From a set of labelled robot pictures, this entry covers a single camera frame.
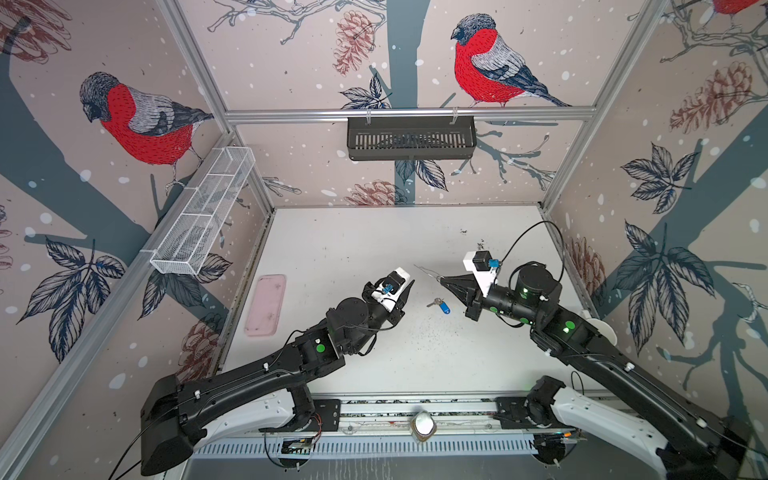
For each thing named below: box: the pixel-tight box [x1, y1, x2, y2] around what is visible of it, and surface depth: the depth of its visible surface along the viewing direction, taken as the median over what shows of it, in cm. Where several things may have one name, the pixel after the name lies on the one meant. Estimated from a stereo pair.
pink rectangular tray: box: [244, 274, 287, 337], surface depth 95 cm
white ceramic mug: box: [581, 310, 617, 346], surface depth 80 cm
